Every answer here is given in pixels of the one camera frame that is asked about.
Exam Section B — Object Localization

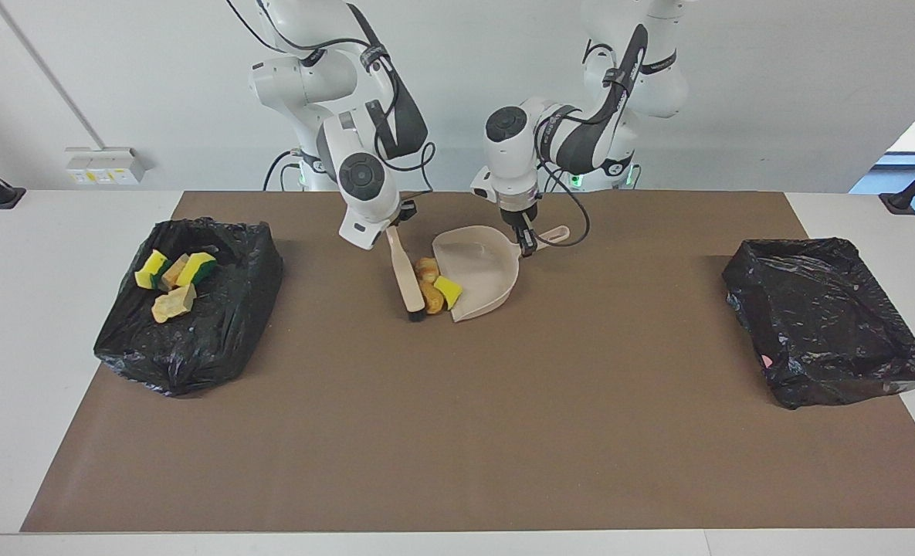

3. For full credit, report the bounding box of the beige plastic dustpan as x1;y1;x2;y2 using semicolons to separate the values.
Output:
432;225;571;324

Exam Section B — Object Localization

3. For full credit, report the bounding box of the beige brush with black bristles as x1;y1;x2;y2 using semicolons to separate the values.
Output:
385;226;428;323

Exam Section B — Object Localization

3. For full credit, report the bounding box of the small yellow sponge wedge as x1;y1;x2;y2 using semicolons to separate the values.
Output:
433;276;464;311

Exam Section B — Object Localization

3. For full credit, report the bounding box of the yellow sponge with green back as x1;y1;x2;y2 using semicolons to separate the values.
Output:
176;252;218;287

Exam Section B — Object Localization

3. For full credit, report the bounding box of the green and yellow sponge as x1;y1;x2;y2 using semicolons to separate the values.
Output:
134;249;171;290

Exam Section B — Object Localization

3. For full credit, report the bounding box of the black bag lined bin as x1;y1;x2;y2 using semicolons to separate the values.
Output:
93;217;284;398

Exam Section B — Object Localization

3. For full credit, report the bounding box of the black bag bin pink spot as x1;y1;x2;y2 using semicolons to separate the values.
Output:
721;237;915;410

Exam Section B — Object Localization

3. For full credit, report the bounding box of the brown table mat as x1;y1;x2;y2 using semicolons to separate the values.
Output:
21;191;915;533

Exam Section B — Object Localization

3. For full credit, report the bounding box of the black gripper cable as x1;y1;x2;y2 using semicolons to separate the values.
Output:
534;31;651;248

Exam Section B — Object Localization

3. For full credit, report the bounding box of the black base cable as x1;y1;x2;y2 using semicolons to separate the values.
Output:
263;151;296;192

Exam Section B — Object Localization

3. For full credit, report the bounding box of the white wall socket box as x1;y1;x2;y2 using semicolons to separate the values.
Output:
65;147;149;186

